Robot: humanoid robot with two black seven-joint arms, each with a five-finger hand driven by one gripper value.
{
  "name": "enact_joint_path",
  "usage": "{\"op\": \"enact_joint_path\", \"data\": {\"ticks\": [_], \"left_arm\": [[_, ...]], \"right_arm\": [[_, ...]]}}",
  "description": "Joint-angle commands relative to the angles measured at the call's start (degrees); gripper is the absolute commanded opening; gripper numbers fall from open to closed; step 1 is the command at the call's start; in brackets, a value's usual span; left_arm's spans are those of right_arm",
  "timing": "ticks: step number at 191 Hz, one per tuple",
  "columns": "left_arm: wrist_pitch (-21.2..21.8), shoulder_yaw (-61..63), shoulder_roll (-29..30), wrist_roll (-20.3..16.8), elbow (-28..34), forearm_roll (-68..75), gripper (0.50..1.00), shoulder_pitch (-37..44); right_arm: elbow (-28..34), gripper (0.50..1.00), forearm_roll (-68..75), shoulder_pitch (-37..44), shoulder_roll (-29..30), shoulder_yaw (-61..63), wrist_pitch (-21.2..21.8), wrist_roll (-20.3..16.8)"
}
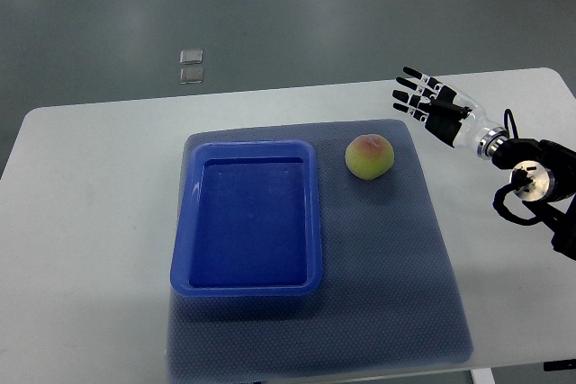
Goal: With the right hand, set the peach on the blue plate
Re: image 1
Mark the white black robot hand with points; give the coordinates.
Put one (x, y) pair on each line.
(450, 115)

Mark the blue plastic tray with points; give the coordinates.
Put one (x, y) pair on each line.
(249, 221)

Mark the lower floor metal plate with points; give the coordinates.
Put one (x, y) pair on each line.
(191, 75)

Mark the blue grey mesh mat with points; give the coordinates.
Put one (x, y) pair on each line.
(387, 299)

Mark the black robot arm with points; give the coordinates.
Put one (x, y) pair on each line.
(540, 189)

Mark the green pink peach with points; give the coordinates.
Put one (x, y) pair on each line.
(369, 156)

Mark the floor metal plate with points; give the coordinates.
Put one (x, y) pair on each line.
(191, 56)
(191, 75)

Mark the upper floor metal plate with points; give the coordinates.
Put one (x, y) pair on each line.
(191, 56)

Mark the white table leg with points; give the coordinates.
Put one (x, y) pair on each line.
(482, 376)

